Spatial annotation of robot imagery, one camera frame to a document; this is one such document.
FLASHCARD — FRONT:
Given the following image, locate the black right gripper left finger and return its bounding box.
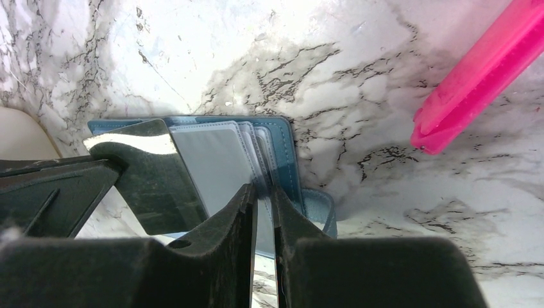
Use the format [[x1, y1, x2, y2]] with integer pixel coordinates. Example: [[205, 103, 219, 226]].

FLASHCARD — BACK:
[[1, 184, 257, 307]]

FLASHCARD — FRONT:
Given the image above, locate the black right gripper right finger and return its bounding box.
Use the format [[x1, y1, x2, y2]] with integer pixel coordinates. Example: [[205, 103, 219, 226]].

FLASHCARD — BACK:
[[271, 189, 486, 307]]

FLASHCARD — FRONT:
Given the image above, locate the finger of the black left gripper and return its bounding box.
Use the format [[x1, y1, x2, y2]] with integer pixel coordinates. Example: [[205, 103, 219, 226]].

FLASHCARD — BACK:
[[1, 156, 123, 238]]

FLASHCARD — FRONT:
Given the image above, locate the glossy black credit card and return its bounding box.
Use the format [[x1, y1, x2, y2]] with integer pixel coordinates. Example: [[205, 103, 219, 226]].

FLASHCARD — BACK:
[[83, 119, 208, 235]]

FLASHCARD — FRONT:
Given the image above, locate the teal card holder wallet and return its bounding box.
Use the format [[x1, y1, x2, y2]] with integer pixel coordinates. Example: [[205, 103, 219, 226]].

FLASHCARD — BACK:
[[88, 116, 337, 258]]

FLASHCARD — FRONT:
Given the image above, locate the white oblong plastic tray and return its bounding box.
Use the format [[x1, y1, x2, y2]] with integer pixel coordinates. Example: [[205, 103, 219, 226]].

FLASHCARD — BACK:
[[1, 107, 60, 160]]

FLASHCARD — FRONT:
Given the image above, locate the pink small object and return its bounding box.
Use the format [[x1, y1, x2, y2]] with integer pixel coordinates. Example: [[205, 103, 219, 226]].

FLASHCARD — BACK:
[[410, 0, 543, 155]]

